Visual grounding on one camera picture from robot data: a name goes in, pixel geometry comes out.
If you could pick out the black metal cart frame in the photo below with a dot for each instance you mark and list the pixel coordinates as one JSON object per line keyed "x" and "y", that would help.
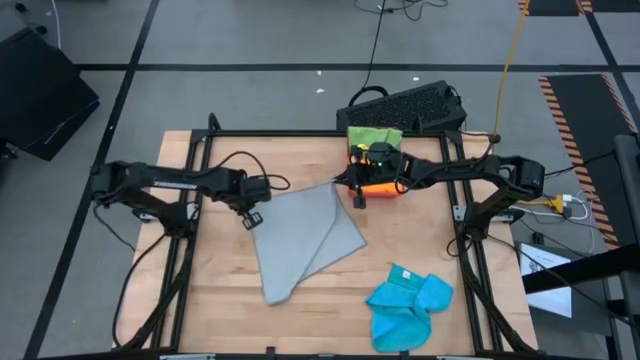
{"x": 627, "y": 170}

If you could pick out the yellow tape marker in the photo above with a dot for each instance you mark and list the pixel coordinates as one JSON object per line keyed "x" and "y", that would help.
{"x": 362, "y": 148}

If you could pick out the blue microfiber towel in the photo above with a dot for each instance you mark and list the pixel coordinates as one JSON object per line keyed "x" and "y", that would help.
{"x": 400, "y": 315}

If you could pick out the white paper sheet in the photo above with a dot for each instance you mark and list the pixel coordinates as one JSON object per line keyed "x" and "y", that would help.
{"x": 550, "y": 302}

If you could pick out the black equipment case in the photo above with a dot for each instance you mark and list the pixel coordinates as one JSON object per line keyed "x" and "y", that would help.
{"x": 40, "y": 95}

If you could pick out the grey microfiber towel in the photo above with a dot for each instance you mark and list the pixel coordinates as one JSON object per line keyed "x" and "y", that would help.
{"x": 300, "y": 235}

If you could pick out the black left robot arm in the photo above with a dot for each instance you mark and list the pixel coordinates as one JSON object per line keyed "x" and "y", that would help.
{"x": 165, "y": 182}

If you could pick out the orange microfiber towel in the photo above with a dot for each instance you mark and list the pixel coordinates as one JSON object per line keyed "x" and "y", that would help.
{"x": 382, "y": 190}

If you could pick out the black perforated computer case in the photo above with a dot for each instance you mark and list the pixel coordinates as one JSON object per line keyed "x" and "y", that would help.
{"x": 400, "y": 107}

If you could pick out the black hazard striped mat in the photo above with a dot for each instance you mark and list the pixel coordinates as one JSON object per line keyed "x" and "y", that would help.
{"x": 585, "y": 115}
{"x": 550, "y": 6}

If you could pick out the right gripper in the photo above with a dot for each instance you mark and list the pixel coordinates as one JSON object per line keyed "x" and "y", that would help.
{"x": 380, "y": 170}

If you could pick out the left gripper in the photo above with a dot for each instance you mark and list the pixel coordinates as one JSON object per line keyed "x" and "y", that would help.
{"x": 252, "y": 192}

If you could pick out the small black camera mount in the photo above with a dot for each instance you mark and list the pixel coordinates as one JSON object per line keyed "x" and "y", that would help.
{"x": 404, "y": 353}
{"x": 270, "y": 351}

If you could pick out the red plastic bin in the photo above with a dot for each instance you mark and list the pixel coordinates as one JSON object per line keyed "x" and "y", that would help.
{"x": 380, "y": 195}

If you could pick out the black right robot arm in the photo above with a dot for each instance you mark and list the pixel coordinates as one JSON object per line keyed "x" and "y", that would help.
{"x": 475, "y": 172}

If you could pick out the bright green microfiber towel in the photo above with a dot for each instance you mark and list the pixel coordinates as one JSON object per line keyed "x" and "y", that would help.
{"x": 375, "y": 136}

